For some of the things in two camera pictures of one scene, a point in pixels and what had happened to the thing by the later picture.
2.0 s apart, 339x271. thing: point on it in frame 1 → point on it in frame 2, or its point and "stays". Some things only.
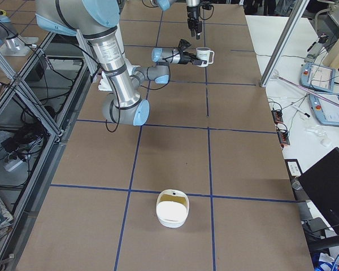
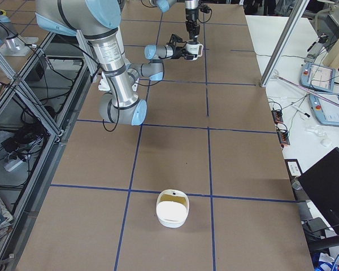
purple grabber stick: [333, 101] stays
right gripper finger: [192, 55] → [183, 48]
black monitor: [327, 183] stays
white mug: [205, 53] → [195, 47]
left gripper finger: [198, 28] stays
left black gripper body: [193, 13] stays
